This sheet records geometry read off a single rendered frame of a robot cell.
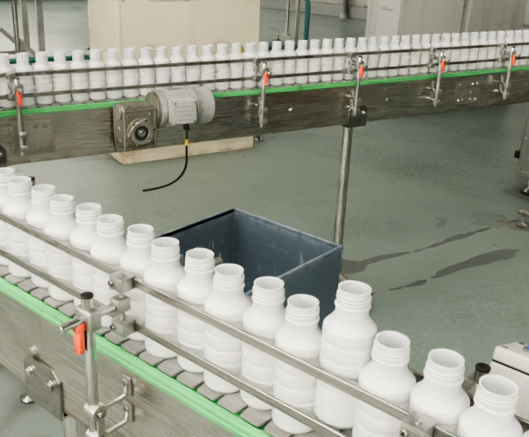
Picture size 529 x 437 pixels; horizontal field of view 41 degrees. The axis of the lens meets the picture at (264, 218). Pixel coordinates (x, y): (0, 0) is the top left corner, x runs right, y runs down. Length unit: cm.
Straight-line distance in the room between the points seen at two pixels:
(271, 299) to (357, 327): 12
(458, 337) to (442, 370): 242
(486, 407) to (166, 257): 45
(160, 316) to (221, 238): 72
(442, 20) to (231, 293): 642
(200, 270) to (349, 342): 24
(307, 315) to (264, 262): 86
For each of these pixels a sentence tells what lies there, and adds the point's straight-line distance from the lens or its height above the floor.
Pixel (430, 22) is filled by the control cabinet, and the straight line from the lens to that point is 709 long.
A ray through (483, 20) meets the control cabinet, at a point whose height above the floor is 84.
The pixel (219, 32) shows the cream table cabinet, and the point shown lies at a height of 88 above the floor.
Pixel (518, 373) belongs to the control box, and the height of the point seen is 110.
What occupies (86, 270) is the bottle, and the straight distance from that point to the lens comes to 110.
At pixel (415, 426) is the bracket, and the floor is 112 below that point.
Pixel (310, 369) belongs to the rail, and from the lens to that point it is 80.
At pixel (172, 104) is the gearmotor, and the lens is 242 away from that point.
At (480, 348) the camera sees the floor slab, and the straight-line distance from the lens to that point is 312.
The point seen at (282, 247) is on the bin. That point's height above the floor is 90.
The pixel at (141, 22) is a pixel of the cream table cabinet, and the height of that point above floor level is 96.
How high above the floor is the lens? 155
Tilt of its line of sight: 22 degrees down
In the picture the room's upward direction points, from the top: 3 degrees clockwise
